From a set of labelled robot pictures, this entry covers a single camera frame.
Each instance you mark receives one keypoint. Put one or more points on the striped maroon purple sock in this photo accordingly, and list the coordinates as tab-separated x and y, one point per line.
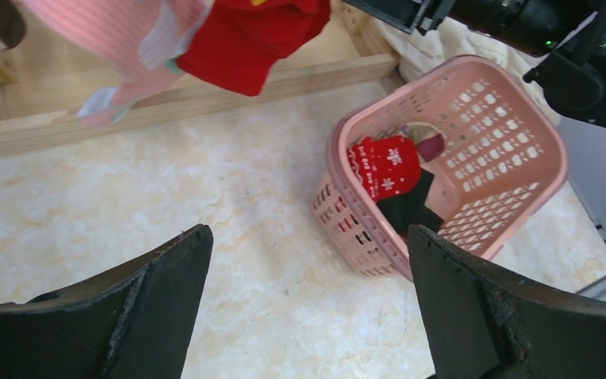
428	139

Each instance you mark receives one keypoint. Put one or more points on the red patterned sock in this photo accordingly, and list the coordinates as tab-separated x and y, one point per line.
385	167

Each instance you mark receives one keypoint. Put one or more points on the red plain sock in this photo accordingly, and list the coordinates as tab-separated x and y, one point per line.
240	41

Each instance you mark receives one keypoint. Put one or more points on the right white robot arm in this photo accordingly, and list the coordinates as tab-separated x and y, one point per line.
568	36

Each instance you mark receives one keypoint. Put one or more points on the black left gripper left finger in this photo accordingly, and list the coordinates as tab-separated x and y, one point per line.
135	320

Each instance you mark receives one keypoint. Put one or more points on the beige crumpled cloth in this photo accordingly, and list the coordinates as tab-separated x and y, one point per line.
420	54

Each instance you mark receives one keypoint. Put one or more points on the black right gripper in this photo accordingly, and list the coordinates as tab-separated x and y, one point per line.
426	15

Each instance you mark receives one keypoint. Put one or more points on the pink sock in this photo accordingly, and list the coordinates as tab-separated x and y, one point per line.
140	40

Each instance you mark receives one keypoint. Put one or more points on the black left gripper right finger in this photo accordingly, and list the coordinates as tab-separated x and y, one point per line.
485	321

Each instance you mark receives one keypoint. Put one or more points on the pink plastic laundry basket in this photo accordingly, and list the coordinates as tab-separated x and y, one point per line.
502	161

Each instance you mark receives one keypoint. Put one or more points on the wooden drying rack frame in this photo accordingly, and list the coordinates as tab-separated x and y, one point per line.
45	79

